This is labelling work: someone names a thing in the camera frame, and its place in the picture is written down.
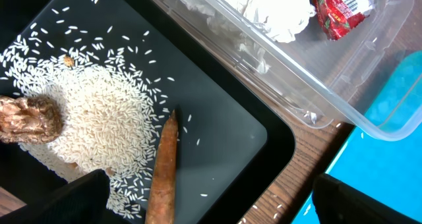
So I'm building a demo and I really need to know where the brown carrot-like food scrap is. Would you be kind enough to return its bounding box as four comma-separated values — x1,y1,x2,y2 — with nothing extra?
145,110,178,224

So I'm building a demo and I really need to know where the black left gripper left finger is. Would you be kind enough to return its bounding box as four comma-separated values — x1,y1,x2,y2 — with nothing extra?
1,170,110,224

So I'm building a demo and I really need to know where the black plastic tray bin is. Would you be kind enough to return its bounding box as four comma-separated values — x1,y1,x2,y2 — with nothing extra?
1,0,295,223

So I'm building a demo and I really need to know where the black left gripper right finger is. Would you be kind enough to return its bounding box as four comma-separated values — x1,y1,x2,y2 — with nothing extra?
312,173,421,224

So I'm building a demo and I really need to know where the white tissue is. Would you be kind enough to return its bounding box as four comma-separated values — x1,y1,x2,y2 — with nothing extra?
180,0,316,73

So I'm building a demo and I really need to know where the clear plastic waste bin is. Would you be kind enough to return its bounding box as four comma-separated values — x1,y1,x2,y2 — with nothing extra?
153,0,421,142

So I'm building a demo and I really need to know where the red snack wrapper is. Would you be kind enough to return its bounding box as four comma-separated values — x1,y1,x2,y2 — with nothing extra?
313,0,373,41

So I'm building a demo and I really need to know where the brown shiitake mushroom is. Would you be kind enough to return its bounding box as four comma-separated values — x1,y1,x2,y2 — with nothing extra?
1,96,63,144

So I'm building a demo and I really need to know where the teal serving tray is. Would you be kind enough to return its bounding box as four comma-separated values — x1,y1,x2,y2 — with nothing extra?
291,51,422,224

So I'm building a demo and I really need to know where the pile of white rice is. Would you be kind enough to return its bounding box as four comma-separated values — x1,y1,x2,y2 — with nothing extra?
0,0,208,220

